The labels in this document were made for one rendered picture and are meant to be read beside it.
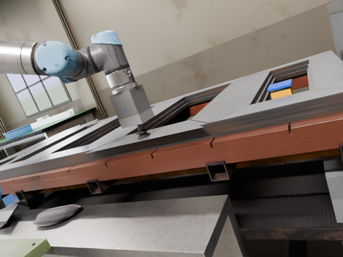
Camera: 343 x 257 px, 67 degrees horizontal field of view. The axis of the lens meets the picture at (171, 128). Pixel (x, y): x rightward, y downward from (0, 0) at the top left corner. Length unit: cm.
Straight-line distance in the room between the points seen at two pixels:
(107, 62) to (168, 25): 292
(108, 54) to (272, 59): 268
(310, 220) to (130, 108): 56
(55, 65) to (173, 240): 46
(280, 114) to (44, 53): 54
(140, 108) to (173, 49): 291
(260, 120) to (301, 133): 10
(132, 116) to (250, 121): 32
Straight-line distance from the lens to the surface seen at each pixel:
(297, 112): 64
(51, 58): 64
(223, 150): 65
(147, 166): 76
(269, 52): 327
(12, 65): 70
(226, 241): 75
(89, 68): 77
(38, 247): 85
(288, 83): 74
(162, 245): 62
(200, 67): 349
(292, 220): 80
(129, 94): 74
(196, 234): 61
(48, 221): 100
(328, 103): 63
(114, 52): 75
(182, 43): 357
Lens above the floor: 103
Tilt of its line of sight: 12 degrees down
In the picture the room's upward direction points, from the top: 20 degrees counter-clockwise
